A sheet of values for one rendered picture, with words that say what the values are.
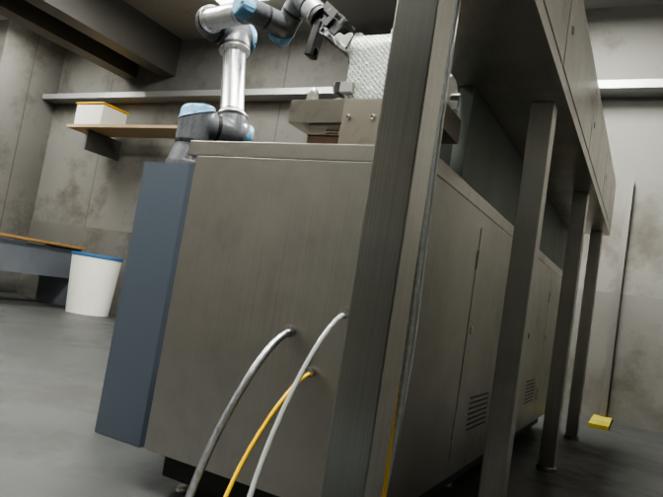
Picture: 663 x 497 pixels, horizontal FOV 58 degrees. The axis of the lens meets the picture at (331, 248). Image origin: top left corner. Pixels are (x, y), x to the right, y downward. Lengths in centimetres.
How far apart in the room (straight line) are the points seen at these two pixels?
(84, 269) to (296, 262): 508
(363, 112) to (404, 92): 67
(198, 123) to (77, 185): 568
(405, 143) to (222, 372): 89
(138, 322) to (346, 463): 137
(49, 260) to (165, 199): 495
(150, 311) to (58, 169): 613
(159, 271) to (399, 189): 135
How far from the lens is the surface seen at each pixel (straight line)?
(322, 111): 153
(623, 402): 481
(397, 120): 78
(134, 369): 205
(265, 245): 145
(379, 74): 173
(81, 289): 640
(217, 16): 220
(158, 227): 204
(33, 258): 682
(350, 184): 137
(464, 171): 159
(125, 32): 667
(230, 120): 219
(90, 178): 760
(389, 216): 75
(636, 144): 502
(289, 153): 147
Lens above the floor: 55
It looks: 5 degrees up
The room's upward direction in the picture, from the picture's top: 9 degrees clockwise
